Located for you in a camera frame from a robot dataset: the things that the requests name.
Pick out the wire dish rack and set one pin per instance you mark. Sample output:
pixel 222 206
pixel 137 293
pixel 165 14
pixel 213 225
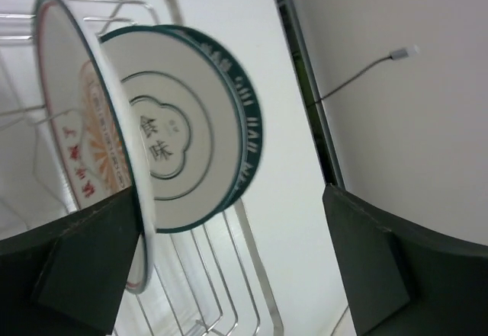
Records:
pixel 208 281

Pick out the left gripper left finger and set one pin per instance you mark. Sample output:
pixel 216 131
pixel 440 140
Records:
pixel 68 277

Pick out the green rimmed plate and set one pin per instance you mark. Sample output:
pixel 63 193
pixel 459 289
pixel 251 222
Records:
pixel 246 97

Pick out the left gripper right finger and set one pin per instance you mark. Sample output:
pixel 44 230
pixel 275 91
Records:
pixel 401 278

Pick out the white plate with flower emblem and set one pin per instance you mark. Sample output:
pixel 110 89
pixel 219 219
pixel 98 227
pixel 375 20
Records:
pixel 188 118

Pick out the orange patterned plate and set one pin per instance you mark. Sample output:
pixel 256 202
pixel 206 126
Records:
pixel 94 128

